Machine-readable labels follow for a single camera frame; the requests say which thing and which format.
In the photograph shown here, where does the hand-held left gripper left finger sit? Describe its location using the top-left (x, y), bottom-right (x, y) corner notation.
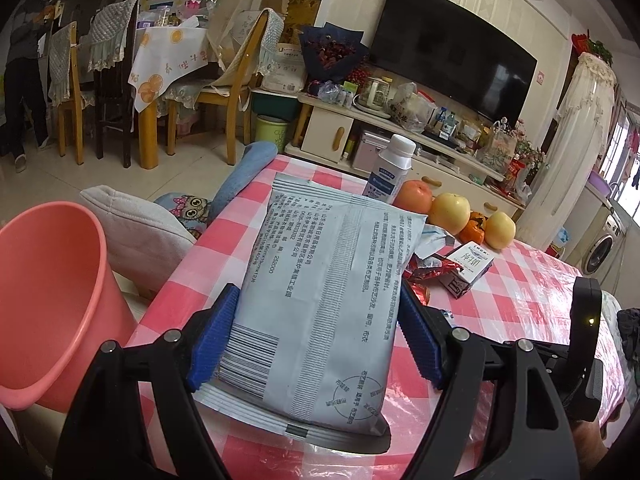
top-left (52, 282), bottom-right (241, 480)

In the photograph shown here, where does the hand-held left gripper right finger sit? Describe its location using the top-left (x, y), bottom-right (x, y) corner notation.
top-left (397, 287), bottom-right (581, 480)

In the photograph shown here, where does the red cartoon snack wrapper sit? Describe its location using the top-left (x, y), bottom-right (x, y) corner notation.
top-left (402, 254), bottom-right (463, 282)

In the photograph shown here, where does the grey printed plastic packet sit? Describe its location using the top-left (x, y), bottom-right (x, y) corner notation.
top-left (192, 172), bottom-right (431, 453)

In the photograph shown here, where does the pink plastic bucket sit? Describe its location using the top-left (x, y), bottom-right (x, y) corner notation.
top-left (0, 201), bottom-right (138, 411)

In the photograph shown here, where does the red foil snack wrapper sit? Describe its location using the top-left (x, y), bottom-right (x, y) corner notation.
top-left (407, 282), bottom-right (435, 307)

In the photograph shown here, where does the dark cloth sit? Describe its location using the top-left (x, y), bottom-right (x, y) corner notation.
top-left (617, 307), bottom-right (640, 361)

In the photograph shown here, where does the red white checked tablecloth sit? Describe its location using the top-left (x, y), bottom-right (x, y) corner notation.
top-left (52, 154), bottom-right (628, 480)

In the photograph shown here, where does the silver washing machine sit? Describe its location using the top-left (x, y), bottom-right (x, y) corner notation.
top-left (581, 205), bottom-right (626, 276)

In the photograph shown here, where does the white milk carton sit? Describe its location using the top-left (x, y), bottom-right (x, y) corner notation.
top-left (439, 241), bottom-right (496, 300)

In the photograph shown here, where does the white blue crumpled wrapper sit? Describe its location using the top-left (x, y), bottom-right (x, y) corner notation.
top-left (414, 226), bottom-right (452, 257)

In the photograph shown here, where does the small yellow apple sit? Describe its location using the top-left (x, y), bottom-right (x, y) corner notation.
top-left (484, 211), bottom-right (517, 250)

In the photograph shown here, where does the grey pillow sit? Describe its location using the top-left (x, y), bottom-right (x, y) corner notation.
top-left (80, 185), bottom-right (197, 303)

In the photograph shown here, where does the owl print pillow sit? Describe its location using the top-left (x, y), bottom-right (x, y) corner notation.
top-left (154, 191), bottom-right (211, 241)

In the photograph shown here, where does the large yellow apple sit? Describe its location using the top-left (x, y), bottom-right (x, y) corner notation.
top-left (429, 192), bottom-right (472, 236)

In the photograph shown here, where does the red apple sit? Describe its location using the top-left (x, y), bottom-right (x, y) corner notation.
top-left (391, 180), bottom-right (433, 216)

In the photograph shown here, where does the blue cushion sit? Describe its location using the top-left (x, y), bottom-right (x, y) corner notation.
top-left (207, 141), bottom-right (278, 221)

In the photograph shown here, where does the white lace-covered air conditioner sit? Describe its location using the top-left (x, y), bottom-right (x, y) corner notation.
top-left (515, 52), bottom-right (618, 261)

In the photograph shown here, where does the white plastic bottle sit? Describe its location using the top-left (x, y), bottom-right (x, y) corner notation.
top-left (361, 134), bottom-right (417, 205)

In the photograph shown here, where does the clear floral gift bag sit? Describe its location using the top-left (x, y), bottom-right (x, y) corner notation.
top-left (477, 117), bottom-right (516, 176)

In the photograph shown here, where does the silver metal box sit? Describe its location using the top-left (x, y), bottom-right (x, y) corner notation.
top-left (352, 130), bottom-right (393, 173)

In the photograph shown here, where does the wooden dining table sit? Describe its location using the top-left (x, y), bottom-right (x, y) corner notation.
top-left (137, 102), bottom-right (162, 171)

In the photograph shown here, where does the green waste bin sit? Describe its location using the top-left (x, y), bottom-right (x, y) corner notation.
top-left (255, 114), bottom-right (291, 157)

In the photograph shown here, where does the cream television cabinet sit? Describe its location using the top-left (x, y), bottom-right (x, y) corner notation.
top-left (285, 92), bottom-right (527, 221)

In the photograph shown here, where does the clear plastic bag of goods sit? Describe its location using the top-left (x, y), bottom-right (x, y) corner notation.
top-left (390, 82), bottom-right (437, 133)

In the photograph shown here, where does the glass kettle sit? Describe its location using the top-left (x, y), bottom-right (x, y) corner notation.
top-left (357, 76), bottom-right (393, 111)

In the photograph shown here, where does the dark chair with grey cover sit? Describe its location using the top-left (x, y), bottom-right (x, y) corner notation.
top-left (89, 0), bottom-right (141, 168)

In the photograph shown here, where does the wooden chair with beige cover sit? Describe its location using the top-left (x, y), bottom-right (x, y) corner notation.
top-left (165, 7), bottom-right (283, 166)

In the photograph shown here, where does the white orange-print tablecloth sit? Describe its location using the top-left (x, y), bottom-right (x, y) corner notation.
top-left (127, 25), bottom-right (212, 113)

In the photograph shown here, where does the black flat television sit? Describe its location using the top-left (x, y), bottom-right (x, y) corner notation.
top-left (369, 0), bottom-right (538, 121)

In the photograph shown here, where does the wooden chair with quilted cover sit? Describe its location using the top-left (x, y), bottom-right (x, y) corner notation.
top-left (47, 21), bottom-right (87, 166)

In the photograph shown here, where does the dark blue flower bouquet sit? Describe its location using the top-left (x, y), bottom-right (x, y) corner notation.
top-left (298, 22), bottom-right (370, 83)

